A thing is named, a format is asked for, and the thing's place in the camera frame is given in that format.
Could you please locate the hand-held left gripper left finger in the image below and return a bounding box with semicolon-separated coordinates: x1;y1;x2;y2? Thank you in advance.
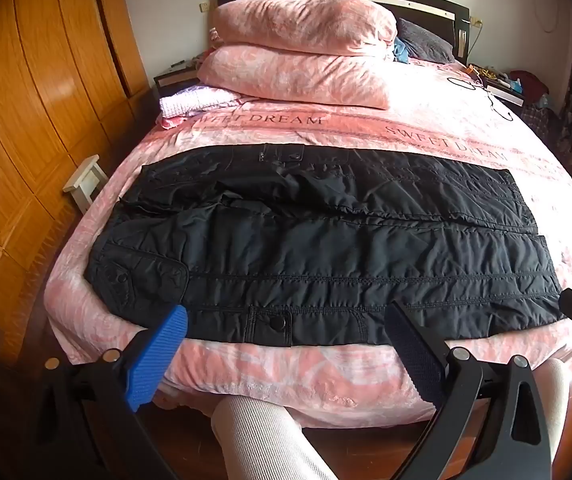
30;304;189;480

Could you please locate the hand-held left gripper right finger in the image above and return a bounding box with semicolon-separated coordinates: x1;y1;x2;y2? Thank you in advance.
385;301;553;480

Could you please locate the black quilted jacket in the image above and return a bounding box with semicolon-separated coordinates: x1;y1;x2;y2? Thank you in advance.
84;144;567;348

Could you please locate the person's right leg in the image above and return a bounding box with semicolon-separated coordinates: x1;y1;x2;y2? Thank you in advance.
535;357;572;461

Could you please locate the person's leg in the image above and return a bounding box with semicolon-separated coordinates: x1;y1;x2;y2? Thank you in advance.
211;395;337;480
535;357;572;461

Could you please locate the person's left leg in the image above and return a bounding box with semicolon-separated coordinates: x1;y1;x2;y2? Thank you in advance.
211;395;337;480

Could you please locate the white small stool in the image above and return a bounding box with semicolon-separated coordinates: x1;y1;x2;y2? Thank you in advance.
62;154;109;215

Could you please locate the plaid cloth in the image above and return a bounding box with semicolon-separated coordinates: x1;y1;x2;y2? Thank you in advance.
522;104;553;137

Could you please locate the cluttered bedside table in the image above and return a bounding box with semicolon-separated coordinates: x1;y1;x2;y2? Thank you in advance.
486;80;527;107

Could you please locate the pink patterned bed blanket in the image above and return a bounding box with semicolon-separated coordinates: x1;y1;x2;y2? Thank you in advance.
46;55;572;431

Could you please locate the lavender folded cloth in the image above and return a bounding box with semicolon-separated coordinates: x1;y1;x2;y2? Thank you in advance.
160;85;241;118

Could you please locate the wooden wardrobe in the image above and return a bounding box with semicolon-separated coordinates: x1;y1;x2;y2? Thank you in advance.
0;0;151;361

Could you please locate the dark bedside table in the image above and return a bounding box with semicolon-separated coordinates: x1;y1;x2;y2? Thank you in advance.
153;62;201;98

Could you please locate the pink pillow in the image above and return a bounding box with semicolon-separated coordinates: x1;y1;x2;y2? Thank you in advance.
211;0;397;56
197;46;391;110

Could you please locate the dark grey pillow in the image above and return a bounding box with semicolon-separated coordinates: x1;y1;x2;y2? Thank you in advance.
396;17;456;63

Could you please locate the dark wooden headboard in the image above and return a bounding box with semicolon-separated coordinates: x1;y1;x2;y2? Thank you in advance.
216;0;471;63

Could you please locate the black cable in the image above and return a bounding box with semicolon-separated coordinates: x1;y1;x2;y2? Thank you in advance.
447;76;515;122

